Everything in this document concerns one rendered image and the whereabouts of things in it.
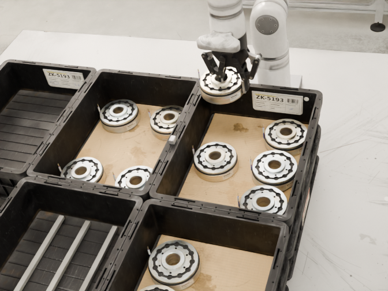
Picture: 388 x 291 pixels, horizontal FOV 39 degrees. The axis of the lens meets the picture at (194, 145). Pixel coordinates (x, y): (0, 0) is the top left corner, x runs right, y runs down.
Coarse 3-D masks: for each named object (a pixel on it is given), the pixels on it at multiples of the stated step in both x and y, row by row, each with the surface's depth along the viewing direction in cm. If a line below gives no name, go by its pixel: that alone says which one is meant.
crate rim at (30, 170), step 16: (96, 80) 146; (176, 80) 142; (192, 80) 140; (80, 96) 141; (192, 96) 135; (176, 128) 128; (48, 144) 130; (160, 160) 122; (32, 176) 123; (48, 176) 122; (128, 192) 116; (144, 192) 115
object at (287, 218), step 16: (320, 96) 129; (192, 112) 131; (176, 144) 124; (304, 144) 119; (304, 160) 116; (160, 176) 118; (224, 208) 109; (240, 208) 109; (288, 208) 107; (288, 224) 106
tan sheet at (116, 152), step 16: (144, 112) 149; (96, 128) 147; (144, 128) 144; (96, 144) 142; (112, 144) 142; (128, 144) 141; (144, 144) 140; (160, 144) 139; (112, 160) 138; (128, 160) 137; (144, 160) 136; (112, 176) 134
